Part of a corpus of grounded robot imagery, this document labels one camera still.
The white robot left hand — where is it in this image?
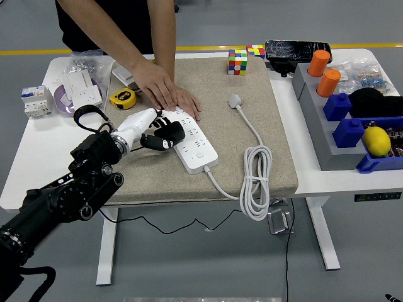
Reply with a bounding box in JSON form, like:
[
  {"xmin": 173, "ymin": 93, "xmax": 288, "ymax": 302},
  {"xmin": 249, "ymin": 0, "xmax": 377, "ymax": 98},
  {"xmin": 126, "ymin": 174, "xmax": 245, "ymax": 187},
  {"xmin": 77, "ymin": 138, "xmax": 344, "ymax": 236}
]
[{"xmin": 115, "ymin": 108, "xmax": 176, "ymax": 152}]

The person's right hand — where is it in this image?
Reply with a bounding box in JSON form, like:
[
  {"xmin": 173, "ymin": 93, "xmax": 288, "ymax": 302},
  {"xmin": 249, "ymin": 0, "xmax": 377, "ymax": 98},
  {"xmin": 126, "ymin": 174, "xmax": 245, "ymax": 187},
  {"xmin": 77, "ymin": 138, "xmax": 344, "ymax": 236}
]
[{"xmin": 130, "ymin": 59, "xmax": 179, "ymax": 111}]

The person's left hand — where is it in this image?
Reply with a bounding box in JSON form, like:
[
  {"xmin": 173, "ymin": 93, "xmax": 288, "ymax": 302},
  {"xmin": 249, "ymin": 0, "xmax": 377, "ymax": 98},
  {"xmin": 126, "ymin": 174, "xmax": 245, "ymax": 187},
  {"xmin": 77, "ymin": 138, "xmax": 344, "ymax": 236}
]
[{"xmin": 174, "ymin": 86, "xmax": 202, "ymax": 123}]

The black power adapter plug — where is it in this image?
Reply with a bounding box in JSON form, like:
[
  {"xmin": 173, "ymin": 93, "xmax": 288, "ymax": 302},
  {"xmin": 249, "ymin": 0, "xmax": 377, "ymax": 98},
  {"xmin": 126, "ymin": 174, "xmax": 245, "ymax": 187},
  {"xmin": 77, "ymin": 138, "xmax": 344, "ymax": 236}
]
[{"xmin": 153, "ymin": 120, "xmax": 186, "ymax": 144}]

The white power strip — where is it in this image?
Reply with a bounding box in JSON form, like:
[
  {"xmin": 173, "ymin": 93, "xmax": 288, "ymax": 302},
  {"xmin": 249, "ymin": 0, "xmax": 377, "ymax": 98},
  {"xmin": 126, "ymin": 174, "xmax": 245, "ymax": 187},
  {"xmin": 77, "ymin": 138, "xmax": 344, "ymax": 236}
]
[{"xmin": 162, "ymin": 106, "xmax": 219, "ymax": 176}]

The thin black adapter cord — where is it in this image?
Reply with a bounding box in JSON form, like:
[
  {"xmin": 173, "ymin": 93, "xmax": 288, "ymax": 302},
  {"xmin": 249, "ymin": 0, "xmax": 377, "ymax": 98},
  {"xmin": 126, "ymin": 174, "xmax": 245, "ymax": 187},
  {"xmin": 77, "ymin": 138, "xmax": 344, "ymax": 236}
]
[{"xmin": 99, "ymin": 146, "xmax": 242, "ymax": 235}]

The dark circuit board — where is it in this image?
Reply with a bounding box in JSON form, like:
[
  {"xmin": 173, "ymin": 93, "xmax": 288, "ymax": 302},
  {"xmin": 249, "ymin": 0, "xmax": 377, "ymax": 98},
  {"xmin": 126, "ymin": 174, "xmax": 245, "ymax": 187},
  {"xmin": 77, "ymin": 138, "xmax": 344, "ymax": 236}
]
[{"xmin": 361, "ymin": 120, "xmax": 403, "ymax": 159}]

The yellow tape measure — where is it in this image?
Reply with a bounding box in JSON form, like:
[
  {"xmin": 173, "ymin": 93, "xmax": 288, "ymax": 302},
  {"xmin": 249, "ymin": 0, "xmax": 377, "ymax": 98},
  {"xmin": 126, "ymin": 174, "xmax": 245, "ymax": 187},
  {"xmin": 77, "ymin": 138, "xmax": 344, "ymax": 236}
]
[{"xmin": 109, "ymin": 88, "xmax": 138, "ymax": 110}]

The grey-brown fabric mat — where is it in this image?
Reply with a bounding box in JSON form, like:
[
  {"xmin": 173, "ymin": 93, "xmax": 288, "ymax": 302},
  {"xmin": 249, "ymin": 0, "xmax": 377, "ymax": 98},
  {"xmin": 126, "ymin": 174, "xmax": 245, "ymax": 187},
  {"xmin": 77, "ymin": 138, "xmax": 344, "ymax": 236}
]
[{"xmin": 100, "ymin": 57, "xmax": 299, "ymax": 204}]

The multicoloured puzzle cube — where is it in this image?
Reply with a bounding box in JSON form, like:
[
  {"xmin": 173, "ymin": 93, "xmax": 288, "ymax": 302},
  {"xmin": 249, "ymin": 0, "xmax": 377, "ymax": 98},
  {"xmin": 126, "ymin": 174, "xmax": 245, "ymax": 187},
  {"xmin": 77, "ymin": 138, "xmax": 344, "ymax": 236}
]
[
  {"xmin": 227, "ymin": 48, "xmax": 249, "ymax": 76},
  {"xmin": 246, "ymin": 44, "xmax": 266, "ymax": 60}
]

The clear bag of screws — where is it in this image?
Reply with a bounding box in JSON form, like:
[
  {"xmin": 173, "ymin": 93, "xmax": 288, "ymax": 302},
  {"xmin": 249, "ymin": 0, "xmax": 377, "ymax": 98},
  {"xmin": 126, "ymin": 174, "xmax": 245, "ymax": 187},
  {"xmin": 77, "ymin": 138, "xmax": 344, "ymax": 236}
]
[{"xmin": 52, "ymin": 48, "xmax": 114, "ymax": 92}]

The purple bowl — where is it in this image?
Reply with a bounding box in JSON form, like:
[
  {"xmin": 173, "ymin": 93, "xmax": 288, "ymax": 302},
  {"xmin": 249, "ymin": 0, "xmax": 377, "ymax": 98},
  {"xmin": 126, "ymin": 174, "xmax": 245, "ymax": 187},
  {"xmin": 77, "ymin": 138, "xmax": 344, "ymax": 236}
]
[{"xmin": 53, "ymin": 78, "xmax": 105, "ymax": 118}]

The white table leg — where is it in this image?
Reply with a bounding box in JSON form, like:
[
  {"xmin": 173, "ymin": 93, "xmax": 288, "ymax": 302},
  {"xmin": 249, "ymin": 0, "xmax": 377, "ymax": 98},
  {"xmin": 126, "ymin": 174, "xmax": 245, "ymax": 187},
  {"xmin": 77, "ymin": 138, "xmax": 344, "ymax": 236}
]
[
  {"xmin": 305, "ymin": 197, "xmax": 341, "ymax": 271},
  {"xmin": 96, "ymin": 206, "xmax": 120, "ymax": 286}
]

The person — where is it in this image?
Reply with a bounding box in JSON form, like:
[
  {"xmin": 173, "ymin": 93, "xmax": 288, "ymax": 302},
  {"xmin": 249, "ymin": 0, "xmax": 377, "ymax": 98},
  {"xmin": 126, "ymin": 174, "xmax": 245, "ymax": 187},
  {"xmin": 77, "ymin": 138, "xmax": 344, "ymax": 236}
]
[{"xmin": 55, "ymin": 0, "xmax": 177, "ymax": 55}]

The black table control panel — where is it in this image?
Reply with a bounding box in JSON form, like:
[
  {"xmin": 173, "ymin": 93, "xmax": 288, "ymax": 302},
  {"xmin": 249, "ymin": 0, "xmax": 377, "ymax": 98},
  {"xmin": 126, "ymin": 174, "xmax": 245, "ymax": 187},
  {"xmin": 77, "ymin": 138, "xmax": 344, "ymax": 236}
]
[{"xmin": 354, "ymin": 191, "xmax": 403, "ymax": 203}]

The white circuit breaker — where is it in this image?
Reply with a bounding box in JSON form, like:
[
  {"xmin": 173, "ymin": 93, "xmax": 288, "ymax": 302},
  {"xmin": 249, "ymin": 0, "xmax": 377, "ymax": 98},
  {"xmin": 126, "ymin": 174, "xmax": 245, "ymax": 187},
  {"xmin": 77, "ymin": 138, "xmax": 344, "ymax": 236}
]
[{"xmin": 21, "ymin": 84, "xmax": 54, "ymax": 120}]

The black plastic-wrapped device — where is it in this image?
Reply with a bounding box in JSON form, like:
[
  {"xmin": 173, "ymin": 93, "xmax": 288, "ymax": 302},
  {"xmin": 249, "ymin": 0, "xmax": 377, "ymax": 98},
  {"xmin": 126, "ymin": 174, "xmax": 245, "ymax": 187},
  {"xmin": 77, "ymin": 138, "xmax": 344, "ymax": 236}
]
[{"xmin": 264, "ymin": 39, "xmax": 332, "ymax": 78}]

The grey stepped block holder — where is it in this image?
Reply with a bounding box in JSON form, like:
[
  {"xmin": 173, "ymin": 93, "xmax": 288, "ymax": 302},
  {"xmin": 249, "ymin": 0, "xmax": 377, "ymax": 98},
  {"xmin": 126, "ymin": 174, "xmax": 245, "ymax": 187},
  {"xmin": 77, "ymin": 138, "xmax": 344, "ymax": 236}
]
[{"xmin": 291, "ymin": 62, "xmax": 369, "ymax": 172}]

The orange cylinder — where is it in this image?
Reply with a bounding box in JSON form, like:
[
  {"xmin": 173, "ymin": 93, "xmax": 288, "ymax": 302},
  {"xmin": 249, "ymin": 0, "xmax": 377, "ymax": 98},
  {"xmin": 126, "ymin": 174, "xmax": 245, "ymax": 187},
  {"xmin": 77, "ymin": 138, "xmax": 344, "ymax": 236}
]
[
  {"xmin": 316, "ymin": 69, "xmax": 343, "ymax": 98},
  {"xmin": 307, "ymin": 49, "xmax": 332, "ymax": 78}
]

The blue plastic bin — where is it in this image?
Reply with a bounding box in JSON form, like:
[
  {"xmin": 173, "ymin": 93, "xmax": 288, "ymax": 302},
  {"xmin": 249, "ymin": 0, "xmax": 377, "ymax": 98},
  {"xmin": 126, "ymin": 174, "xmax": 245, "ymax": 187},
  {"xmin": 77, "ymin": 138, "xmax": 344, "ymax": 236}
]
[{"xmin": 356, "ymin": 116, "xmax": 403, "ymax": 174}]

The blue plastic block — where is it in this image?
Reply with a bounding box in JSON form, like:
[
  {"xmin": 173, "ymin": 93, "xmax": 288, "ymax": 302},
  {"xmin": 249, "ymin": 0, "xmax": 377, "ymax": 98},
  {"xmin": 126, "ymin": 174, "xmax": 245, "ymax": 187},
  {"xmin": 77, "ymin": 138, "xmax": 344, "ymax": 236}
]
[
  {"xmin": 332, "ymin": 118, "xmax": 366, "ymax": 149},
  {"xmin": 323, "ymin": 92, "xmax": 353, "ymax": 122}
]

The yellow lemon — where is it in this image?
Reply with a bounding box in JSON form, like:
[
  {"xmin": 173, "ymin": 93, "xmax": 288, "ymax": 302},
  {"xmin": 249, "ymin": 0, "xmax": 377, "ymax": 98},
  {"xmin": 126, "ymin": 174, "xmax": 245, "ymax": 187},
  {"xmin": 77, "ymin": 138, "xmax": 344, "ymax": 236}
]
[{"xmin": 361, "ymin": 126, "xmax": 392, "ymax": 157}]

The clear bag of small parts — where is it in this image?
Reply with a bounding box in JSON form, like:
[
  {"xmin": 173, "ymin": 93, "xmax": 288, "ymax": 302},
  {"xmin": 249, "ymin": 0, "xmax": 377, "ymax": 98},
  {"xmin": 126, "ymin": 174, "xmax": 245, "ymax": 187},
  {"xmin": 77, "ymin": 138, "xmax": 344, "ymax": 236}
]
[{"xmin": 332, "ymin": 58, "xmax": 393, "ymax": 97}]

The white wall switch panel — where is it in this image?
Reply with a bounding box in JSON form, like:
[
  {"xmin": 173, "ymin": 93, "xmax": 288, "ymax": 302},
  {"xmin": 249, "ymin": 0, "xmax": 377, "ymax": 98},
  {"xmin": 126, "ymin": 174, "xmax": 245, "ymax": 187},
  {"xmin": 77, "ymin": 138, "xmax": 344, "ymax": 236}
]
[{"xmin": 111, "ymin": 64, "xmax": 139, "ymax": 87}]

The white power strip cord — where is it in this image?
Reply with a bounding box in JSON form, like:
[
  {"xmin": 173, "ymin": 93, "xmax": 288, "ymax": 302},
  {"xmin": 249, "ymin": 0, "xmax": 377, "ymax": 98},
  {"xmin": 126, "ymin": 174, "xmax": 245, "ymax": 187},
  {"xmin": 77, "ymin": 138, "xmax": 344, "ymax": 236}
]
[{"xmin": 204, "ymin": 93, "xmax": 273, "ymax": 221}]

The white wall socket panel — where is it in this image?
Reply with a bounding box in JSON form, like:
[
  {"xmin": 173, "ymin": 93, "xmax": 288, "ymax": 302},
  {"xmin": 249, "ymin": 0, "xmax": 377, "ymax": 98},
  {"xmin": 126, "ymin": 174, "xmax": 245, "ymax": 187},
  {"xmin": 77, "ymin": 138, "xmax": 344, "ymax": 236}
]
[{"xmin": 71, "ymin": 86, "xmax": 104, "ymax": 109}]

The white blank switch plate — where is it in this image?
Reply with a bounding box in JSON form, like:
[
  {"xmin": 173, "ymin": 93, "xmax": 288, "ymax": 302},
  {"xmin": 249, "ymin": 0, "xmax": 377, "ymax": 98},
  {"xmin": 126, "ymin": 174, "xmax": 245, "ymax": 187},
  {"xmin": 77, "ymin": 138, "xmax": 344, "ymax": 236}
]
[{"xmin": 60, "ymin": 69, "xmax": 94, "ymax": 101}]

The black floor cable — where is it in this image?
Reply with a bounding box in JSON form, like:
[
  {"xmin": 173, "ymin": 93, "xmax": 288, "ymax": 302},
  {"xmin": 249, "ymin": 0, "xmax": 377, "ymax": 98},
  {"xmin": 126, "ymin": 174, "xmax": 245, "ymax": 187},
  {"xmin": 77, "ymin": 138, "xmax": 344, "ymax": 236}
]
[{"xmin": 266, "ymin": 198, "xmax": 296, "ymax": 302}]

